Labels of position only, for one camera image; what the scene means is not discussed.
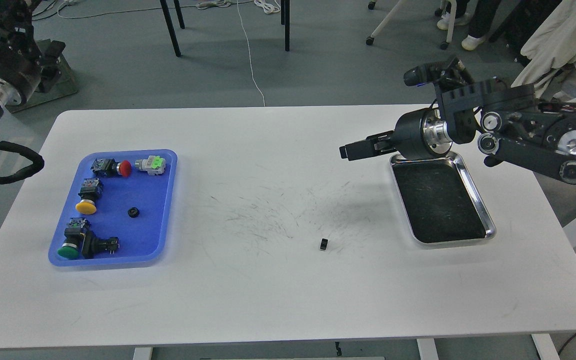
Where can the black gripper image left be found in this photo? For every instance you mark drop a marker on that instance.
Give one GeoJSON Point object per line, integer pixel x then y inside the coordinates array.
{"type": "Point", "coordinates": [21, 59]}

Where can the small black gear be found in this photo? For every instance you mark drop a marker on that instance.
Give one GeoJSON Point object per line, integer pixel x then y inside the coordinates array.
{"type": "Point", "coordinates": [324, 242]}
{"type": "Point", "coordinates": [133, 212]}

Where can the black table leg rear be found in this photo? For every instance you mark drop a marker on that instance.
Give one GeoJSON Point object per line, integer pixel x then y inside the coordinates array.
{"type": "Point", "coordinates": [179, 14]}

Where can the silver metal tray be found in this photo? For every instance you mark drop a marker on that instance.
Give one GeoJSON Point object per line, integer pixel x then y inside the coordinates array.
{"type": "Point", "coordinates": [441, 200]}

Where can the black table leg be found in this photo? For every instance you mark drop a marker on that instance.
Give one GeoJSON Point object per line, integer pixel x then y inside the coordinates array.
{"type": "Point", "coordinates": [170, 28]}
{"type": "Point", "coordinates": [286, 22]}
{"type": "Point", "coordinates": [179, 14]}

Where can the blue plastic tray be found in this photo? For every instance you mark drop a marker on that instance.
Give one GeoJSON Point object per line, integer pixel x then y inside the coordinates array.
{"type": "Point", "coordinates": [141, 239]}

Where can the beige cloth on chair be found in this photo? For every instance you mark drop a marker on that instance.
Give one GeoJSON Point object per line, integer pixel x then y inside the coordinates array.
{"type": "Point", "coordinates": [550, 48]}

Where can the red push button switch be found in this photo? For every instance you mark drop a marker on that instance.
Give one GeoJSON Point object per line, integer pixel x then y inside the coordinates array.
{"type": "Point", "coordinates": [109, 167]}

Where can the black switch module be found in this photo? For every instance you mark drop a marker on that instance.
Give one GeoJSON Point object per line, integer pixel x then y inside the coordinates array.
{"type": "Point", "coordinates": [93, 245]}

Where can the green push button switch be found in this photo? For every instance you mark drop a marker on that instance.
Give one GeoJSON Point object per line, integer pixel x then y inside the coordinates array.
{"type": "Point", "coordinates": [75, 234]}

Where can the grey green connector block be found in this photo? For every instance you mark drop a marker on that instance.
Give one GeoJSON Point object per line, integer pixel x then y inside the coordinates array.
{"type": "Point", "coordinates": [153, 165]}

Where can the black table leg right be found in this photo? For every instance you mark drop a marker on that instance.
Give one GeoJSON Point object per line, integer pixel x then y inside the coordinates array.
{"type": "Point", "coordinates": [286, 22]}

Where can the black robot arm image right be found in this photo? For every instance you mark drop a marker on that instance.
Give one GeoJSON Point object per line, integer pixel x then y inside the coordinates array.
{"type": "Point", "coordinates": [509, 124]}

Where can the grey plastic crate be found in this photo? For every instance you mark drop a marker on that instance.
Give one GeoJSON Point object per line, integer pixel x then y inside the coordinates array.
{"type": "Point", "coordinates": [54, 84]}

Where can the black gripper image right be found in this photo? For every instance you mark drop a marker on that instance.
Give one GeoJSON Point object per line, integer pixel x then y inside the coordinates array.
{"type": "Point", "coordinates": [418, 135]}

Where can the black table leg front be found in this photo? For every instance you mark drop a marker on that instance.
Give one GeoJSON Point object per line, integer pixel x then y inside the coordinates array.
{"type": "Point", "coordinates": [170, 28]}

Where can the yellow push button switch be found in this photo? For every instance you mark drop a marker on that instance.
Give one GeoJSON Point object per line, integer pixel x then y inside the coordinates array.
{"type": "Point", "coordinates": [91, 190]}

